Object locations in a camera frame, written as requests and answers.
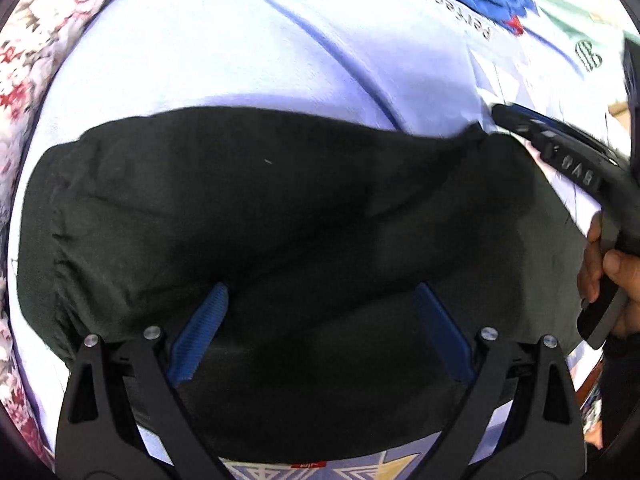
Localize person's right hand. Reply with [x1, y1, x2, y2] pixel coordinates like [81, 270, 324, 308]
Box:
[576, 210, 640, 341]

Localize white printed table cover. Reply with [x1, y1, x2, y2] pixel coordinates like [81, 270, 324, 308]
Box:
[7, 0, 636, 480]

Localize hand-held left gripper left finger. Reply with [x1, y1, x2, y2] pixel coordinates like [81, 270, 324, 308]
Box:
[56, 282, 231, 480]

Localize floral rolled quilt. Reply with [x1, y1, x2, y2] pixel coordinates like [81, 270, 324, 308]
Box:
[0, 0, 151, 471]

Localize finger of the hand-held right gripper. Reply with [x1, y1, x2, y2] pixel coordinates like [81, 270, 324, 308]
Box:
[492, 104, 551, 161]
[512, 104, 615, 157]

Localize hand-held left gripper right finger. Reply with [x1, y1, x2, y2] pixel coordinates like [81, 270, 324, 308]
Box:
[415, 282, 585, 480]

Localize black pants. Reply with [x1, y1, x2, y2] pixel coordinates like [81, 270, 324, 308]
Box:
[15, 106, 601, 461]

